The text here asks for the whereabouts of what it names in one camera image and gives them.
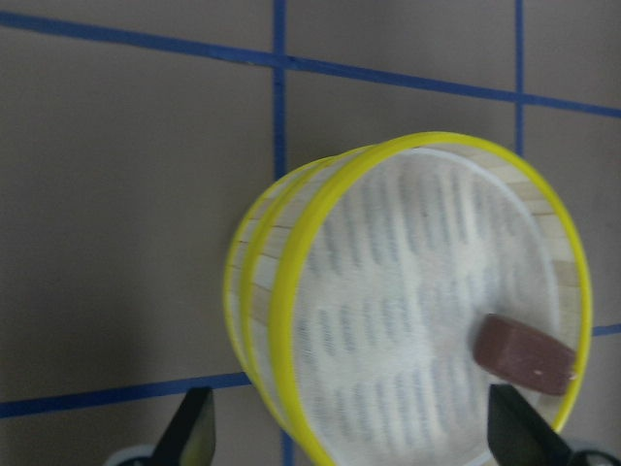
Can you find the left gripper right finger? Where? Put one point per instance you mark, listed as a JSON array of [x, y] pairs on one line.
[[518, 435]]

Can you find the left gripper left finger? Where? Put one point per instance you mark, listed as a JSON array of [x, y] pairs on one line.
[[190, 438]]

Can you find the brown steamed bun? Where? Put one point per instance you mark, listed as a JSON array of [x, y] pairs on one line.
[[521, 354]]

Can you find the yellow steamer layer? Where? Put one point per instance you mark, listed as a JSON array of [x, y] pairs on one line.
[[367, 334], [256, 248]]

